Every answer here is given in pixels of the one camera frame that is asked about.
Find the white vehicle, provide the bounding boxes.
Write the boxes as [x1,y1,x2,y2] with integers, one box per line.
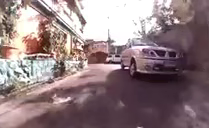
[105,53,123,65]

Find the brown building with gate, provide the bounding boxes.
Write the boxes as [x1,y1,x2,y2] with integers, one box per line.
[83,39,110,65]

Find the pole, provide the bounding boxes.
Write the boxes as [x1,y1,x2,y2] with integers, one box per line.
[106,28,111,55]

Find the grey asphalt road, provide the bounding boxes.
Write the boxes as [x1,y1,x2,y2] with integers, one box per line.
[0,63,209,128]

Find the white car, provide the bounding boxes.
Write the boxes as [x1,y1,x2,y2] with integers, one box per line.
[120,37,185,80]

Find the climbing plants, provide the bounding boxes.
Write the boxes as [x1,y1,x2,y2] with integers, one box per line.
[38,16,71,78]

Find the pale building with balcony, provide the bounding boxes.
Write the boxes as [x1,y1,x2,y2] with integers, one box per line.
[0,0,88,63]

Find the trees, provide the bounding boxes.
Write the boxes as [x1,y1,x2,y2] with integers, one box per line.
[133,0,209,39]

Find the tree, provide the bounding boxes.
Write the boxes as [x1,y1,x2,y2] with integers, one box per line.
[0,0,25,51]

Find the pale stone wall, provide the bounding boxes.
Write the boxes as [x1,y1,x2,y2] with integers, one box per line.
[0,57,89,96]

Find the dark wall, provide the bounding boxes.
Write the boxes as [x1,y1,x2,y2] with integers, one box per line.
[151,13,209,72]

